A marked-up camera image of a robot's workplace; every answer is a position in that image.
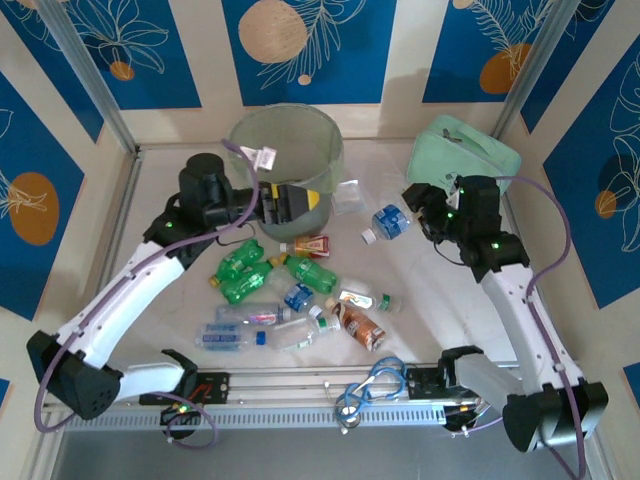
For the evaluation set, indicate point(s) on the clear bottle blue label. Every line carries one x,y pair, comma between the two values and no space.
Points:
298,295
392,220

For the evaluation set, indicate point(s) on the green plastic bottle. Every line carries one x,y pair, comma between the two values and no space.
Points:
245,252
245,285
310,272

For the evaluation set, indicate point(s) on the small clear bottle white label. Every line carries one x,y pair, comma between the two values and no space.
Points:
357,300

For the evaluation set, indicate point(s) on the clear bottle purple label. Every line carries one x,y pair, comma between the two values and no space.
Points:
257,316

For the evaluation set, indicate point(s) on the brown coffee drink bottle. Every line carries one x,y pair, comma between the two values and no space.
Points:
360,327

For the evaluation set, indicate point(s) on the clear soda water bottle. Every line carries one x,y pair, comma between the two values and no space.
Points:
225,339

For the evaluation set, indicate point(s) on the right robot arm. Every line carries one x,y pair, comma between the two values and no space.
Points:
530,325

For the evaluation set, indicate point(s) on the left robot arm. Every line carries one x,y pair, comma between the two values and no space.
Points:
125,295

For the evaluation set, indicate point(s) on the mesh bin with green liner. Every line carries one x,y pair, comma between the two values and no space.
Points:
300,140

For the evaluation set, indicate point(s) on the mint green zip pouch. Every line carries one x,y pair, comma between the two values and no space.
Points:
450,150

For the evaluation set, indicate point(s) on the clear plastic bag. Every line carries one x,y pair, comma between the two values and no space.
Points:
349,197

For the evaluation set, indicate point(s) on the blue stethoscope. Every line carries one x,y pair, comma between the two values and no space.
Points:
372,387

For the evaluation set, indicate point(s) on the grey metal sheet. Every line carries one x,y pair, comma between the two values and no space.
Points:
320,455

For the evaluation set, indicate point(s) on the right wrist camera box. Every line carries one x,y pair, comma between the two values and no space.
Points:
455,194

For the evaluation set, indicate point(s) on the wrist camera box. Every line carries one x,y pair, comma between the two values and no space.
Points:
455,194
265,158

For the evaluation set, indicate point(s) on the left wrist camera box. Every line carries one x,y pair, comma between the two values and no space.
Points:
265,158

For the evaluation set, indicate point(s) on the aluminium side rail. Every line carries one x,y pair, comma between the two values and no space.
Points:
127,190

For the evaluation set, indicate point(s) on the aluminium corner post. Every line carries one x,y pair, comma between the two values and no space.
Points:
537,67
91,75

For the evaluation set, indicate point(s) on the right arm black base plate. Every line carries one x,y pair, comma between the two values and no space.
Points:
420,385

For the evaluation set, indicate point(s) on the aluminium rail frame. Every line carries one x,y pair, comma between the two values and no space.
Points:
280,385

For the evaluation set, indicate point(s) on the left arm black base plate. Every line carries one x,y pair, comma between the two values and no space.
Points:
217,387

